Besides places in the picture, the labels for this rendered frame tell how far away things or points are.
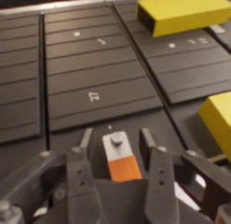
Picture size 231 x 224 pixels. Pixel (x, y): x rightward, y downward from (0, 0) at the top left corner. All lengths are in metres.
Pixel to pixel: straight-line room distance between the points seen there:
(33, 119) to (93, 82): 0.08
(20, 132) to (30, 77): 0.08
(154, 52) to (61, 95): 0.15
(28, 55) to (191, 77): 0.24
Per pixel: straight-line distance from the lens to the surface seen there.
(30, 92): 0.23
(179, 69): 0.25
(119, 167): 0.17
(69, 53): 0.27
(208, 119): 0.21
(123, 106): 0.19
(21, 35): 0.34
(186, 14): 0.32
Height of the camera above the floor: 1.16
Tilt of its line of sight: 56 degrees down
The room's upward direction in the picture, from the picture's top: 1 degrees clockwise
